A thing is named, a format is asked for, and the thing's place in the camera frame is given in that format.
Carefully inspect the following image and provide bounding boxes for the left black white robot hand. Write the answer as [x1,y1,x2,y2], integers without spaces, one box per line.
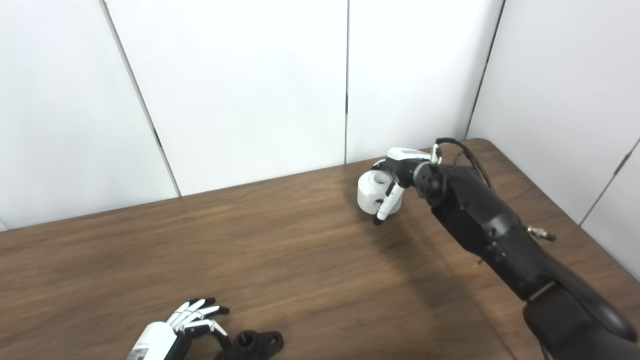
[125,298,233,360]

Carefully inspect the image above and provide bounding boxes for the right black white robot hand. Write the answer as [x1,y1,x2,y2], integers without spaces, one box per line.
[372,147,433,227]

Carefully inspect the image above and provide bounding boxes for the round white piece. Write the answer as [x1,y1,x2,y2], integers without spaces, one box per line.
[357,169,404,217]

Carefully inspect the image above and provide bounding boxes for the black flanged holder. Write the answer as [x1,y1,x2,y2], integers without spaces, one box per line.
[215,330,285,360]

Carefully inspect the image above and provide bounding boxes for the silver plug connector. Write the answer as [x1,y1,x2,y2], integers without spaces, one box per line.
[526,225,557,243]

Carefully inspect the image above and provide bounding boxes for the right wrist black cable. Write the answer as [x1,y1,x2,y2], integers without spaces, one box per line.
[432,138,496,193]

